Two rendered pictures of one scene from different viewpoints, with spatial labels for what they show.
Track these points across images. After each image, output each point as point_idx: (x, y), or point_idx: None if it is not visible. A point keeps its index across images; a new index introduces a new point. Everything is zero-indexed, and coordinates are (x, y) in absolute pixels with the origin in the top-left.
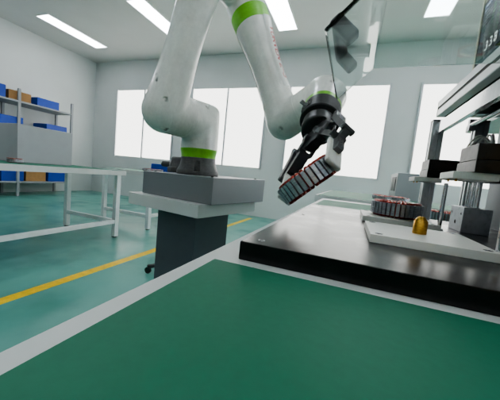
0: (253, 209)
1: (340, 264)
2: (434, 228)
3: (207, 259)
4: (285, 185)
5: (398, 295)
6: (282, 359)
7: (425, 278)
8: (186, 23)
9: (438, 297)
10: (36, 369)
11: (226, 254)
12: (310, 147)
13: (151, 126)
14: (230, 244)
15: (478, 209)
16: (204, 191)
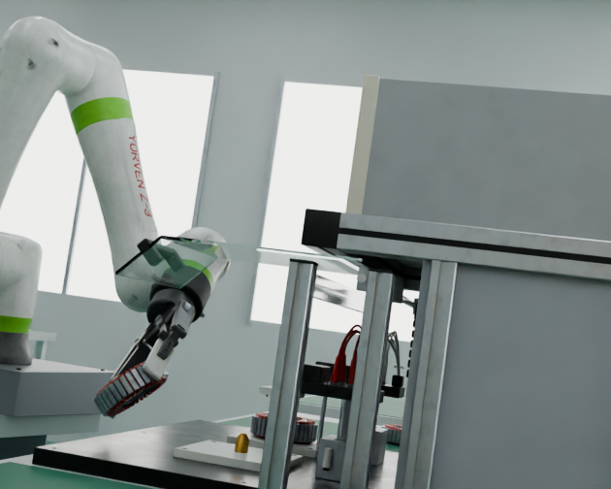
0: (96, 428)
1: (112, 465)
2: (308, 454)
3: (3, 462)
4: (99, 394)
5: (148, 486)
6: (37, 488)
7: (167, 472)
8: None
9: (174, 485)
10: None
11: (21, 461)
12: (151, 342)
13: None
14: (28, 455)
15: None
16: (3, 393)
